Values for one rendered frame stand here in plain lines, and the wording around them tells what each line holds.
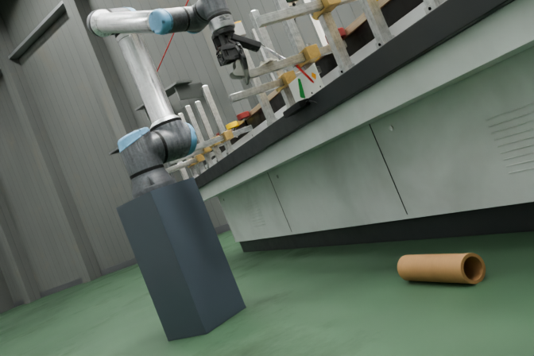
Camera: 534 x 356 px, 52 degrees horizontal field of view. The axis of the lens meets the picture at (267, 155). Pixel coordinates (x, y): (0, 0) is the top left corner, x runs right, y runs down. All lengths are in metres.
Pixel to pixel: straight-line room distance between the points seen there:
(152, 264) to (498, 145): 1.39
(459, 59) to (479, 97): 0.30
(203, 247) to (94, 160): 8.95
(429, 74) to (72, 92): 10.06
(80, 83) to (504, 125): 9.84
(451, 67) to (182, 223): 1.24
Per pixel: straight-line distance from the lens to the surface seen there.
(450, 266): 1.57
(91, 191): 11.46
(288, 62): 2.07
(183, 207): 2.28
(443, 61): 1.57
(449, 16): 1.46
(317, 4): 1.91
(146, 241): 2.30
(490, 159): 1.85
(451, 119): 1.91
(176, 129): 2.42
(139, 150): 2.32
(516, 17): 1.38
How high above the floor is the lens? 0.45
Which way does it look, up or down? 3 degrees up
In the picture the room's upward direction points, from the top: 22 degrees counter-clockwise
